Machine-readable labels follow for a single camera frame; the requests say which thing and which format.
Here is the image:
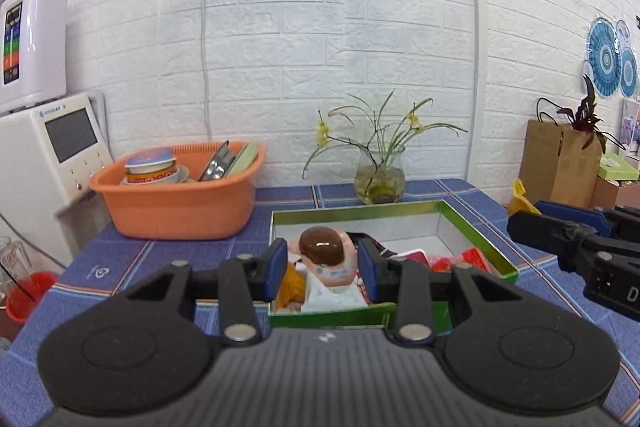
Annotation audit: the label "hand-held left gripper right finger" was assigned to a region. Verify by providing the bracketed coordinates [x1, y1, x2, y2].
[356, 238, 523, 344]

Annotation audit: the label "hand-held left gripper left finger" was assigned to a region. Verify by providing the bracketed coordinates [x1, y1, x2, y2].
[120, 238, 289, 347]

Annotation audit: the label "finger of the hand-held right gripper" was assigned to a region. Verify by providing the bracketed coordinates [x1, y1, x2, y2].
[533, 200, 621, 228]
[506, 211, 599, 273]

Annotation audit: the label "orange snack packet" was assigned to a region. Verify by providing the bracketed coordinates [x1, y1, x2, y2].
[276, 266, 307, 308]

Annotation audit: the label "white snack packet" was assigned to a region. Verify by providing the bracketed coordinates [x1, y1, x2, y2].
[300, 277, 367, 309]

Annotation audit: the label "red nut packet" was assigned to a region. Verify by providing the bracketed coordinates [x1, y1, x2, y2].
[395, 248, 432, 266]

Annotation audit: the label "pink packet with brown egg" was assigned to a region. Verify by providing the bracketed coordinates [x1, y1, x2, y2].
[290, 226, 359, 303]

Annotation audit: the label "green cardboard box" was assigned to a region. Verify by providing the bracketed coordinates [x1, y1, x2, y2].
[268, 199, 520, 340]

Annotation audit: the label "dark brown snack packet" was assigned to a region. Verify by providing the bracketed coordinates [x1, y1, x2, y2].
[345, 232, 397, 259]

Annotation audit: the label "yellow bag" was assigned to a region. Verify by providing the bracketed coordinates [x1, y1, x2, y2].
[506, 179, 544, 216]

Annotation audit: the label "brown paper bag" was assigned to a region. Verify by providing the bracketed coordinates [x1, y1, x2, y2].
[519, 119, 607, 208]

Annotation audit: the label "brown cardboard box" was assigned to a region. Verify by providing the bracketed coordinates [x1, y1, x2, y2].
[591, 177, 640, 210]

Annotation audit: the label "light green flat box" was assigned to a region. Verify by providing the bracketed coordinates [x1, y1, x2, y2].
[597, 152, 640, 182]

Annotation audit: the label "crinkled red snack packet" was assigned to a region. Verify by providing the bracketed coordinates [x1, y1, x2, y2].
[430, 248, 492, 274]

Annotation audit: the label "glass vase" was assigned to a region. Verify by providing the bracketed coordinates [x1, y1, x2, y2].
[354, 144, 406, 205]

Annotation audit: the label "purple leafed plant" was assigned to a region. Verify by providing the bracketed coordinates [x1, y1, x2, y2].
[536, 74, 627, 152]

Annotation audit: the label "blue checkered tablecloth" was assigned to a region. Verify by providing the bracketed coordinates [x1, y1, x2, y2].
[0, 178, 640, 427]

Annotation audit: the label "pale green plate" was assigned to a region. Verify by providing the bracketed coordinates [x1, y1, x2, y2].
[222, 143, 259, 178]

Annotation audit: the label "orange plastic basin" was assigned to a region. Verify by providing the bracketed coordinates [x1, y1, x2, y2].
[90, 141, 267, 240]

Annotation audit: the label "steel plate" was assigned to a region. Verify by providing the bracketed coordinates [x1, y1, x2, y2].
[198, 141, 237, 182]

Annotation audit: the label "yellow flowering plant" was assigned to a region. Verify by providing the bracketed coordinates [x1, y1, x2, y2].
[302, 89, 468, 202]

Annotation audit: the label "small blue paper fan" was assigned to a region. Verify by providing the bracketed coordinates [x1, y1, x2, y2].
[617, 47, 640, 99]

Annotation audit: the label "large blue paper fan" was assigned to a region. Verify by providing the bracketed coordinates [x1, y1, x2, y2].
[584, 18, 624, 100]

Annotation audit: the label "stacked bowls in basin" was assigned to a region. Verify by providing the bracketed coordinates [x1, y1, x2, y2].
[122, 147, 179, 186]

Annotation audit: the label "red bucket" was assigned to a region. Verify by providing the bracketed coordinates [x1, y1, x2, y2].
[6, 271, 60, 326]

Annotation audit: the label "white appliance with screen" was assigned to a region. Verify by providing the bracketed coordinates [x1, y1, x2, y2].
[0, 89, 115, 268]

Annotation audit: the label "glass jar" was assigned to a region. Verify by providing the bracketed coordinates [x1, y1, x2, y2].
[0, 234, 32, 297]

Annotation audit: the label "white water purifier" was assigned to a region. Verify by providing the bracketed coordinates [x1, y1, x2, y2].
[0, 0, 68, 115]

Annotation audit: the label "wall picture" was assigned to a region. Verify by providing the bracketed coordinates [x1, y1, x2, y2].
[621, 99, 640, 158]

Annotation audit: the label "white wall pipe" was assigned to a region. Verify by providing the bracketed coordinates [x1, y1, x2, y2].
[466, 0, 485, 182]

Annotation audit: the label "white wall cable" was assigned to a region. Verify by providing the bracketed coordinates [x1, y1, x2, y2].
[199, 0, 212, 144]

